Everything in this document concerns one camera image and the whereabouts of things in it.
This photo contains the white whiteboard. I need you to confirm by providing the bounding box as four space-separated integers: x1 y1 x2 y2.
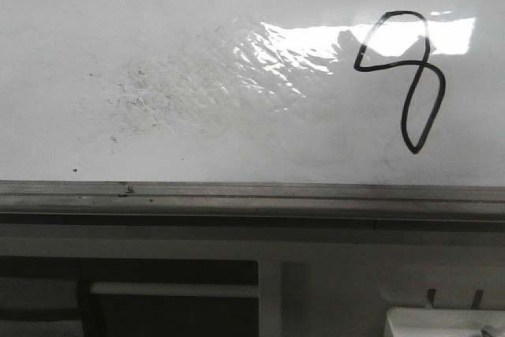
1 0 504 186

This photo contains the grey aluminium marker tray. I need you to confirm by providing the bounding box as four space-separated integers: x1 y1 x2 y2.
1 180 504 223

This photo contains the white box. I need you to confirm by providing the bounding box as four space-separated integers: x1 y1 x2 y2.
383 308 504 336

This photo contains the white table frame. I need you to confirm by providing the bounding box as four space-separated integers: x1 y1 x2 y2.
1 222 504 336

